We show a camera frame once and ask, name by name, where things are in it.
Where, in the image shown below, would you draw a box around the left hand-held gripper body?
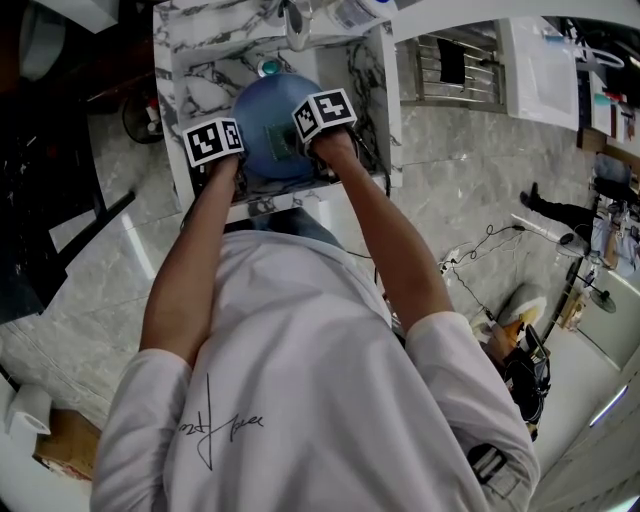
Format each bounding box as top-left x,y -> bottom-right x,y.
182,116 -> 250,197

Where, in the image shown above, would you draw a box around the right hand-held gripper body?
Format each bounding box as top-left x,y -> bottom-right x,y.
291,88 -> 362,182

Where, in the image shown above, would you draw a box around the green textured sponge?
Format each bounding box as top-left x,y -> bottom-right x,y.
263,121 -> 301,162

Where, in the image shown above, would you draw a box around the blue large plate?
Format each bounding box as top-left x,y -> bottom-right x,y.
231,72 -> 351,181

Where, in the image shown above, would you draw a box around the person's right forearm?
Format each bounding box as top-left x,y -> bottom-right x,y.
309,130 -> 456,336

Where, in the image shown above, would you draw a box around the person's left forearm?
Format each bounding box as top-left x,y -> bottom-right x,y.
138,152 -> 241,366

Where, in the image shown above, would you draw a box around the white marble sink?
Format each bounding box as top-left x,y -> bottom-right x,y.
152,0 -> 405,211

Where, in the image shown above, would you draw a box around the black round basket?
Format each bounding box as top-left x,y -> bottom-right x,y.
122,88 -> 165,146

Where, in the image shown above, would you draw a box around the chrome faucet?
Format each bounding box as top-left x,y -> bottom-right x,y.
281,0 -> 316,52

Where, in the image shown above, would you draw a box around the white pump bottle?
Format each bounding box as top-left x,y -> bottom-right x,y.
333,0 -> 399,31

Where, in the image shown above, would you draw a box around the person's blue jeans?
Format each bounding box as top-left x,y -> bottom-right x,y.
259,207 -> 346,249

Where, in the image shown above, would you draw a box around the stainless steel rack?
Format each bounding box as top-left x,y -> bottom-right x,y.
412,27 -> 506,106

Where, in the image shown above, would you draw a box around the white ceramic basin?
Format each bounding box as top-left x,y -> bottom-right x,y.
29,0 -> 120,34

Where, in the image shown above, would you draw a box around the black marble vanity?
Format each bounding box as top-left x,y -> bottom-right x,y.
0,117 -> 137,326

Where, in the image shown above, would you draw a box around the white rounded ceramic fixture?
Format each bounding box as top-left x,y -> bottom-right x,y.
18,2 -> 67,82

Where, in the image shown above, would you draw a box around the white table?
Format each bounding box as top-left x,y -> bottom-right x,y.
497,17 -> 581,132

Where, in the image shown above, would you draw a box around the white ceramic toilet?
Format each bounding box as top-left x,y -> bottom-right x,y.
497,282 -> 549,329

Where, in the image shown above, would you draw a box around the person's white shirt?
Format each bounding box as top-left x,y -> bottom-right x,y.
89,229 -> 542,512

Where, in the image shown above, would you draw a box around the white paper roll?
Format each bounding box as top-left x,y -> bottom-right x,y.
4,383 -> 54,437

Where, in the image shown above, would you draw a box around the small cardboard box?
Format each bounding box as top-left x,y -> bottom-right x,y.
32,407 -> 104,482

